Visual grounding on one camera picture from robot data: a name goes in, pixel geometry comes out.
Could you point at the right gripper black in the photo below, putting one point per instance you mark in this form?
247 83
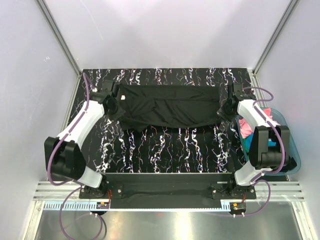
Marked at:
232 90

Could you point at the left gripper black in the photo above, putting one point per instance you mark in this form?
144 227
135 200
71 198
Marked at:
114 88

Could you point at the black t shirt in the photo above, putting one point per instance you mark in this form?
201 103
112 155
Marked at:
169 106
292 164

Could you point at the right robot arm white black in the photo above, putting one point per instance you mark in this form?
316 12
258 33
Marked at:
269 148

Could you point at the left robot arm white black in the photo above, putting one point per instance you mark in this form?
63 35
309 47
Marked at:
64 159

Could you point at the pink t shirt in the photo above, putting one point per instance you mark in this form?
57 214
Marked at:
246 126

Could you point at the blue t shirt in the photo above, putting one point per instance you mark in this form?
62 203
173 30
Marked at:
248 141

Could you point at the teal plastic laundry basket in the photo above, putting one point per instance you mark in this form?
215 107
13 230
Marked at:
293 152

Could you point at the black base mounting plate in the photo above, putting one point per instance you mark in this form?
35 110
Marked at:
167 177

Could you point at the black t shirt in basket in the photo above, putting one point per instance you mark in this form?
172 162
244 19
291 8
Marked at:
292 164

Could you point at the aluminium rail profile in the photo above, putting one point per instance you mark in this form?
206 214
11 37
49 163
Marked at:
278 191

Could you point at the right aluminium frame post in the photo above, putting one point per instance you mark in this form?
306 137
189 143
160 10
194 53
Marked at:
288 12

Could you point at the aluminium frame post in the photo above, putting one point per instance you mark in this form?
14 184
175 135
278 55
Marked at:
288 12
43 7

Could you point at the left aluminium frame post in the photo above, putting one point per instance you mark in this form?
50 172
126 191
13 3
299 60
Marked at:
43 7

